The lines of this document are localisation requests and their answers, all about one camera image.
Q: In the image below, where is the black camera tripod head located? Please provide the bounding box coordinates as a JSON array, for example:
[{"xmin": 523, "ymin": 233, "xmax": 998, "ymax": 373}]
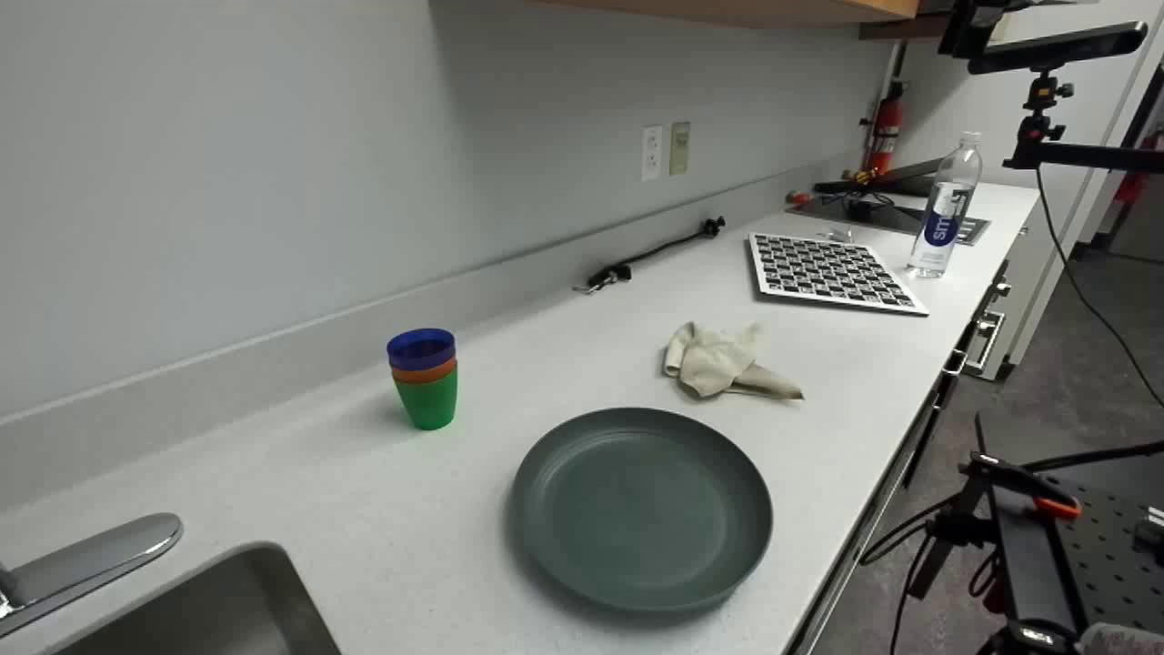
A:
[{"xmin": 999, "ymin": 68, "xmax": 1164, "ymax": 174}]

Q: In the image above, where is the red fire extinguisher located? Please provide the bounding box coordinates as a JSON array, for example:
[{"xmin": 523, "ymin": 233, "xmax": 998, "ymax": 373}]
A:
[{"xmin": 854, "ymin": 40, "xmax": 908, "ymax": 185}]

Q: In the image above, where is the black perforated breadboard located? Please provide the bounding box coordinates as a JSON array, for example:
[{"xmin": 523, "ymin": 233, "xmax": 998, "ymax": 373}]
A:
[{"xmin": 1035, "ymin": 456, "xmax": 1164, "ymax": 636}]

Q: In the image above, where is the steel sink basin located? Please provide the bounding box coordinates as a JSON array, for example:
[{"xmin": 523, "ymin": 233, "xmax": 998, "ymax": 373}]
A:
[{"xmin": 46, "ymin": 538, "xmax": 345, "ymax": 655}]

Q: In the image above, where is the green plastic cup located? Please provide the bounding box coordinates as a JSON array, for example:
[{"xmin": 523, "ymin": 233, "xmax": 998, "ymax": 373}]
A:
[{"xmin": 391, "ymin": 369, "xmax": 463, "ymax": 432}]

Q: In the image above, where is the black stand with red clamp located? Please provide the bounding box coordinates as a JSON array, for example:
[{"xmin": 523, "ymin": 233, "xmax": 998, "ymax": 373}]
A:
[{"xmin": 858, "ymin": 414, "xmax": 1095, "ymax": 655}]

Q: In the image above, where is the beige wall switch plate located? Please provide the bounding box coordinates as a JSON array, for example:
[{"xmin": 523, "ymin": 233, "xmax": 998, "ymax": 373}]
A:
[{"xmin": 667, "ymin": 116, "xmax": 693, "ymax": 177}]

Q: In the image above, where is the black white calibration checkerboard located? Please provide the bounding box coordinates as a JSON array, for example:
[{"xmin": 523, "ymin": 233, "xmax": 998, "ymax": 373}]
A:
[{"xmin": 743, "ymin": 230, "xmax": 931, "ymax": 322}]

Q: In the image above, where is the black counter mat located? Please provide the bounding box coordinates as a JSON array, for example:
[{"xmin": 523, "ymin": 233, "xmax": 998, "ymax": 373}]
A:
[{"xmin": 791, "ymin": 158, "xmax": 991, "ymax": 248}]

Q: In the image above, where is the silver drawer handle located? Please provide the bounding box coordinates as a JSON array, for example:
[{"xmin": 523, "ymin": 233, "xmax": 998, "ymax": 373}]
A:
[{"xmin": 960, "ymin": 305, "xmax": 1010, "ymax": 382}]

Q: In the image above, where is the black camera bar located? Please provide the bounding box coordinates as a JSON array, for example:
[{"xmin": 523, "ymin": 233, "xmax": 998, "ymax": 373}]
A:
[{"xmin": 962, "ymin": 17, "xmax": 1148, "ymax": 76}]

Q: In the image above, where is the black rod tool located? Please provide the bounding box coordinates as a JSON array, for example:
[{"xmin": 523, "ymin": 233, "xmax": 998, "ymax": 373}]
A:
[{"xmin": 572, "ymin": 215, "xmax": 731, "ymax": 295}]

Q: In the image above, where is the white wall outlet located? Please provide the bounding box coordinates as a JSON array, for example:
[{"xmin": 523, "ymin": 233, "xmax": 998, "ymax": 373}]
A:
[{"xmin": 636, "ymin": 124, "xmax": 669, "ymax": 185}]

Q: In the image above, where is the dark green round plate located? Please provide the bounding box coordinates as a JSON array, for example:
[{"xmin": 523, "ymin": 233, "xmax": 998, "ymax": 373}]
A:
[{"xmin": 505, "ymin": 404, "xmax": 778, "ymax": 620}]

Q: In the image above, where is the beige cloth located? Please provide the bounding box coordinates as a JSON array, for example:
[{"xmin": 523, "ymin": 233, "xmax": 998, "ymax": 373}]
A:
[{"xmin": 658, "ymin": 316, "xmax": 807, "ymax": 404}]

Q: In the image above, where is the black hanging cable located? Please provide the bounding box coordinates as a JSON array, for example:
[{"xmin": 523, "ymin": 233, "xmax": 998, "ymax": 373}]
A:
[{"xmin": 1028, "ymin": 162, "xmax": 1164, "ymax": 410}]

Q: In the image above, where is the silver faucet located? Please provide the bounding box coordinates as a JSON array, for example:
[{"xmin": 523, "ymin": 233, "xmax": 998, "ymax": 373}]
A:
[{"xmin": 0, "ymin": 509, "xmax": 184, "ymax": 643}]

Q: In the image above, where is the orange plastic cup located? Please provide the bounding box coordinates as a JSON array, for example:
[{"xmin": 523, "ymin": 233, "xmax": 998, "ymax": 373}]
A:
[{"xmin": 389, "ymin": 356, "xmax": 463, "ymax": 389}]

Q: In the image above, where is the clear plastic water bottle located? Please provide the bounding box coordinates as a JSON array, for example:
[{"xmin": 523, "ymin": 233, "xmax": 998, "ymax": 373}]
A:
[{"xmin": 907, "ymin": 129, "xmax": 989, "ymax": 284}]

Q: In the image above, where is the blue plastic cup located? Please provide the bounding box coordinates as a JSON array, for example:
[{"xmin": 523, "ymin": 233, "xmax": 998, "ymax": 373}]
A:
[{"xmin": 383, "ymin": 324, "xmax": 463, "ymax": 376}]

